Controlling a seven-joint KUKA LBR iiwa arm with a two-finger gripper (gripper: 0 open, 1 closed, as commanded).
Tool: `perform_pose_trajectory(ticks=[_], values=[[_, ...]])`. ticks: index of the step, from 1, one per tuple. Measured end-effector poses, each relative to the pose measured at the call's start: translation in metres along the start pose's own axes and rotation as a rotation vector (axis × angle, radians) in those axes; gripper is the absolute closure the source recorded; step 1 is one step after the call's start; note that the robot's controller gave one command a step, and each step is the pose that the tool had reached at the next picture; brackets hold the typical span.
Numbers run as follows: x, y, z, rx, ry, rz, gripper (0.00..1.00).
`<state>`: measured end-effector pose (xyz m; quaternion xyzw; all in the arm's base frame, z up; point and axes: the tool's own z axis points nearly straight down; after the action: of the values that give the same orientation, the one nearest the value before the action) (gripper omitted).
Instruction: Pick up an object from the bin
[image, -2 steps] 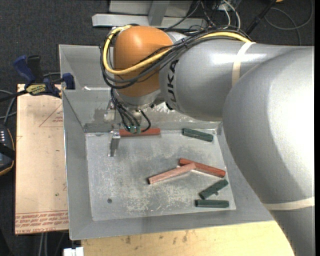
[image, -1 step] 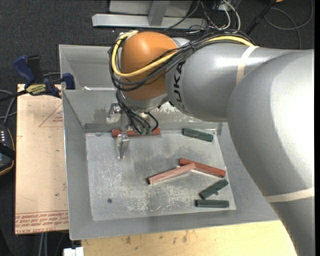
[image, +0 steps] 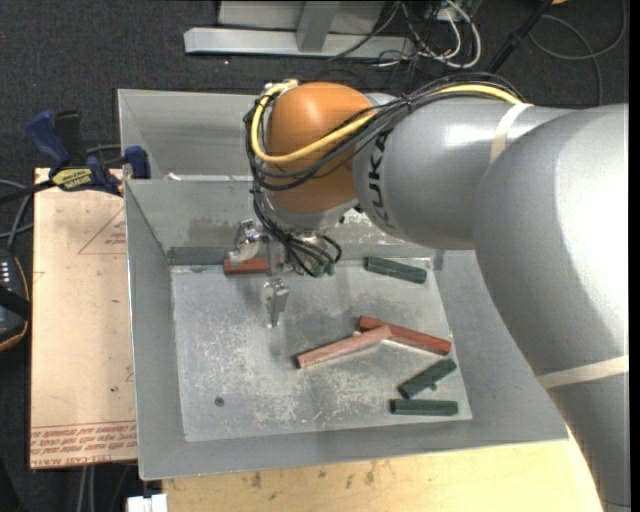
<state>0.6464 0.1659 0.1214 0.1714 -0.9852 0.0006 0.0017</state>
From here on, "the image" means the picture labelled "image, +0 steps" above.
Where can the grey metal bin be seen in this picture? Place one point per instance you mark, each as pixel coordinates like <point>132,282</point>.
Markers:
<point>230,380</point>

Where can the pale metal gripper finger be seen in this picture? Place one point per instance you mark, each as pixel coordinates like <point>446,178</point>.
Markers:
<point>275,299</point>
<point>246,239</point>

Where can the pale red-brown flat block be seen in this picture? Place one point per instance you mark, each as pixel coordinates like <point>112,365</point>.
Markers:
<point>340,348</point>

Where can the brown cardboard board, red print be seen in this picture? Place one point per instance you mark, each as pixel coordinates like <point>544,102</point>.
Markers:
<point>80,320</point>

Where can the dark green flat block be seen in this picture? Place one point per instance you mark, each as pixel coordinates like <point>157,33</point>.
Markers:
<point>427,379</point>
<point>395,269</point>
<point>424,407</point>

